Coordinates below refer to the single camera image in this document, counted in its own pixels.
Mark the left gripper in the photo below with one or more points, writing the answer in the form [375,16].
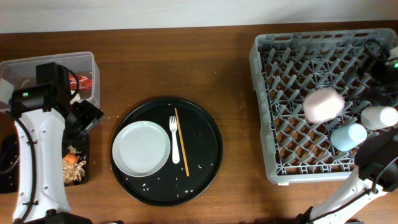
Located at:
[91,114]

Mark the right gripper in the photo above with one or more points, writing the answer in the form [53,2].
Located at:
[369,67]

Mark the red snack wrapper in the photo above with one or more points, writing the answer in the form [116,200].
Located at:
[84,82]

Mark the white cup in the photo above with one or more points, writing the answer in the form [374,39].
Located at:
[378,117]

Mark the small white bowl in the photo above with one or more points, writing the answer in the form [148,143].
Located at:
[323,105]

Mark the orange carrot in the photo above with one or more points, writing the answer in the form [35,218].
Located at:
[71,159]

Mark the light blue cup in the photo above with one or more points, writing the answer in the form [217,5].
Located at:
[347,137]

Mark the rice and food scraps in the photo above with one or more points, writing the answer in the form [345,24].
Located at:
[74,174]

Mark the white plate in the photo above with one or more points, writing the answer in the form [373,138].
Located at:
[141,149]

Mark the white plastic fork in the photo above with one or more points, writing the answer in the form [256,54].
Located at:
[173,129]

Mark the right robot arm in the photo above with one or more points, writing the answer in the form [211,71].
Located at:
[375,163]

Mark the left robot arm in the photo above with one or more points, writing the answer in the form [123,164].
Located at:
[47,122]

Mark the grey dishwasher rack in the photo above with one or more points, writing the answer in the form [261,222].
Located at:
[285,69]

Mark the clear plastic bin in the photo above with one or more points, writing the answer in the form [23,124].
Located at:
[20,73]

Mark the black rectangular tray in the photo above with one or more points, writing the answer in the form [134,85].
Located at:
[10,162]

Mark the wooden chopstick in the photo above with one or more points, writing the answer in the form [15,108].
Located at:
[182,144]

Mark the round black serving tray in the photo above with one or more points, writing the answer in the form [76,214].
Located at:
[203,147]

